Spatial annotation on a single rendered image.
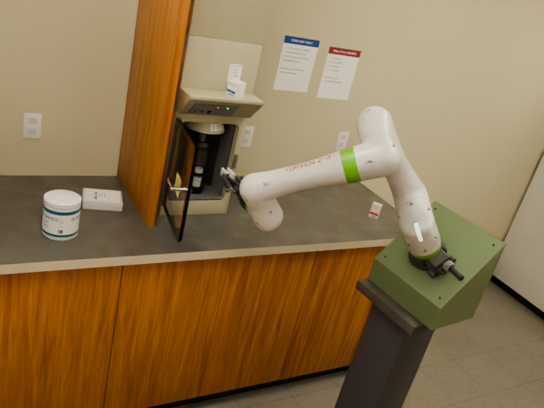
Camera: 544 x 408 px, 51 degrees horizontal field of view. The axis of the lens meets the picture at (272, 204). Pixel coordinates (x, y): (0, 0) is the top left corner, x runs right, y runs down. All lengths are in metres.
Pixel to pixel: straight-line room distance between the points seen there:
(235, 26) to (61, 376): 1.54
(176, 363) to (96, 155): 1.02
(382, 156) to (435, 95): 1.91
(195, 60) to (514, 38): 2.34
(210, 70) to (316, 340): 1.48
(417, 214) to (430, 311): 0.37
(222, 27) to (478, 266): 1.32
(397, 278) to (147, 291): 0.99
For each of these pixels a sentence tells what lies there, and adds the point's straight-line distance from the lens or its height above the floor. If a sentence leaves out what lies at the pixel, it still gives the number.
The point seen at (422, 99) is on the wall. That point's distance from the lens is 3.62.
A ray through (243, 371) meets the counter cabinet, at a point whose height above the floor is 0.21.
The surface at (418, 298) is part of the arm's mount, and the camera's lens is 2.25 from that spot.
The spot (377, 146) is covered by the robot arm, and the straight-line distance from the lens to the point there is 1.82.
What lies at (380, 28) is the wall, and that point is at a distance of 3.25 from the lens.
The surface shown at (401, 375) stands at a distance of 2.53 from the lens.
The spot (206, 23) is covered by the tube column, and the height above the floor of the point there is 1.76.
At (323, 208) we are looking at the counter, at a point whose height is 0.94.
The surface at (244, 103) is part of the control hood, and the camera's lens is 2.28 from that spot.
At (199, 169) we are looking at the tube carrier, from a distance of 2.51.
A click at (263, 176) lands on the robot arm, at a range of 1.88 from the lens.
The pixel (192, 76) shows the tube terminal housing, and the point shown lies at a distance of 2.29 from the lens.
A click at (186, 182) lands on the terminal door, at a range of 2.11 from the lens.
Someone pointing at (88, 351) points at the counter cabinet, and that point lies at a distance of 2.44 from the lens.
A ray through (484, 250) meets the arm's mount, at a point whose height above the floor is 1.24.
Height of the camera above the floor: 2.08
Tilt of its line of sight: 24 degrees down
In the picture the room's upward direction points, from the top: 14 degrees clockwise
